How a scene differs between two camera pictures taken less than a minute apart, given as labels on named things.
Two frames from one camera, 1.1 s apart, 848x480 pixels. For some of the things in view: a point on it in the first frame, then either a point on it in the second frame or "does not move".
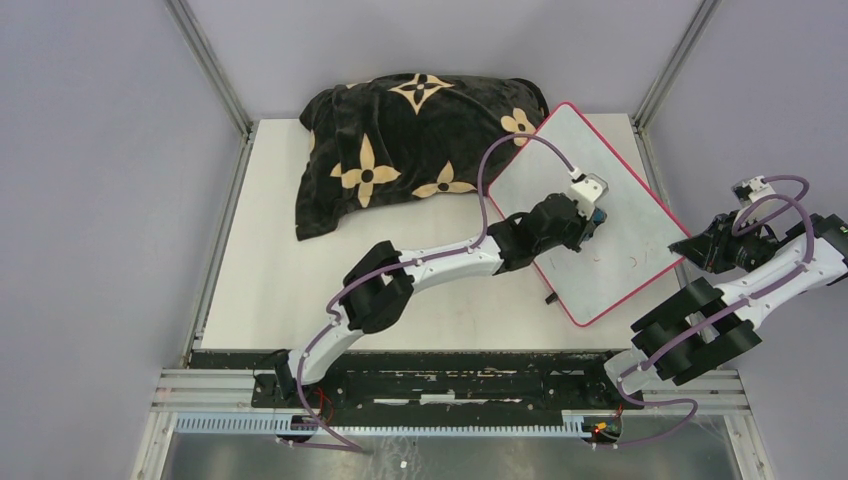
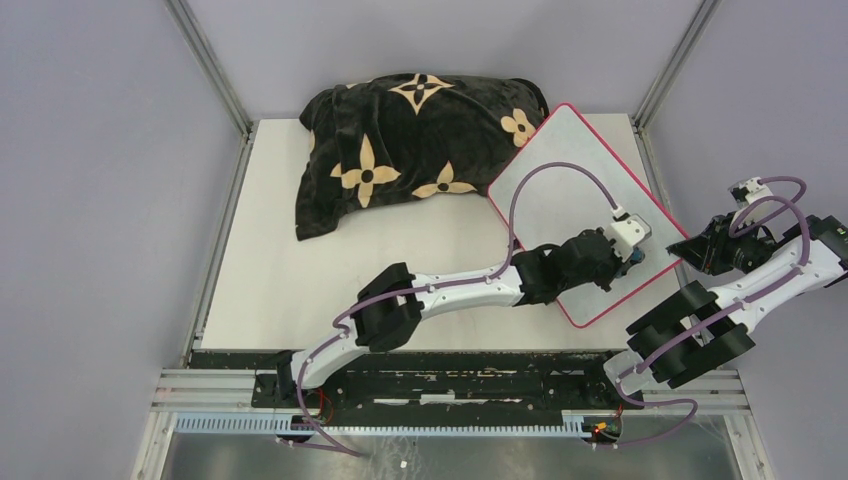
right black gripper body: [726, 250] does not move
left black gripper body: [575, 234] to [604, 270]
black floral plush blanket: [372, 143] does not move
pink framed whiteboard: [634, 239] does not move
